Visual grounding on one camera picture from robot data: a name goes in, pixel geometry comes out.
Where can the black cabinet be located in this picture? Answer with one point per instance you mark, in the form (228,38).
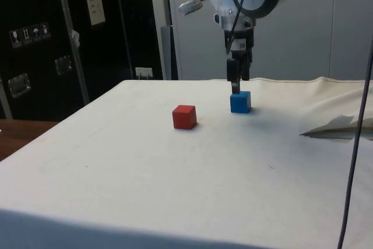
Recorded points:
(38,65)

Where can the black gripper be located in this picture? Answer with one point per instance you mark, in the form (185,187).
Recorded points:
(248,38)

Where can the blue cube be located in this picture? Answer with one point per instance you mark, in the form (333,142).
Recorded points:
(240,102)

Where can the red cube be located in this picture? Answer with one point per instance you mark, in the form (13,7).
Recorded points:
(184,117)

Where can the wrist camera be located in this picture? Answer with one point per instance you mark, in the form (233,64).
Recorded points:
(190,7)

